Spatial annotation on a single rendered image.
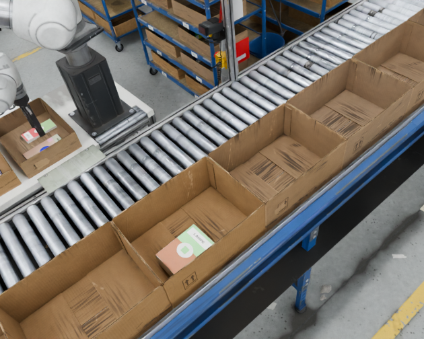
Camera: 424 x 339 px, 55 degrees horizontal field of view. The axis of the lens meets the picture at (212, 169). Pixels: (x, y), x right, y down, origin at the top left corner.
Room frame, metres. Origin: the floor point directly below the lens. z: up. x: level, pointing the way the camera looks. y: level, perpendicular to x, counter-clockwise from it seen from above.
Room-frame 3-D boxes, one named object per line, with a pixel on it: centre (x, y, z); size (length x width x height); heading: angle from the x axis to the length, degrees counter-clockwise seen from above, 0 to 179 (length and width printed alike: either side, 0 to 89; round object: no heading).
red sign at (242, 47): (1.85, -0.23, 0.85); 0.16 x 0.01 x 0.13; 123
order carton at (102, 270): (0.53, 0.43, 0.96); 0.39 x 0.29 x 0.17; 123
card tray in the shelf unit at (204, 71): (2.54, -0.14, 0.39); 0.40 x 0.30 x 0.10; 33
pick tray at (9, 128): (1.52, 0.82, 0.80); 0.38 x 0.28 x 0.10; 35
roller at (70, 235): (0.95, 0.61, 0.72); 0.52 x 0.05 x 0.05; 33
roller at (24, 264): (0.85, 0.77, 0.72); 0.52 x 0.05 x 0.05; 33
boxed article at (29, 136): (1.59, 0.83, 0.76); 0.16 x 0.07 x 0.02; 125
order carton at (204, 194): (0.74, 0.10, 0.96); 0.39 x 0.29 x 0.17; 123
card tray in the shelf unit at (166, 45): (2.95, 0.11, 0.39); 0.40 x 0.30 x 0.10; 33
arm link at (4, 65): (1.58, 0.82, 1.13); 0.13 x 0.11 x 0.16; 6
